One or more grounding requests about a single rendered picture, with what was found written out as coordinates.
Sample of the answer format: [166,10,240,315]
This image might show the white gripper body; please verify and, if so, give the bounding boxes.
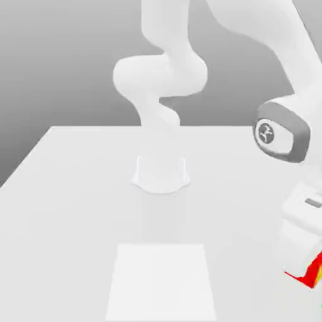
[281,182,322,238]

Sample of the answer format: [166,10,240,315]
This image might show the small red cube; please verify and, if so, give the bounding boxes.
[284,251,322,289]

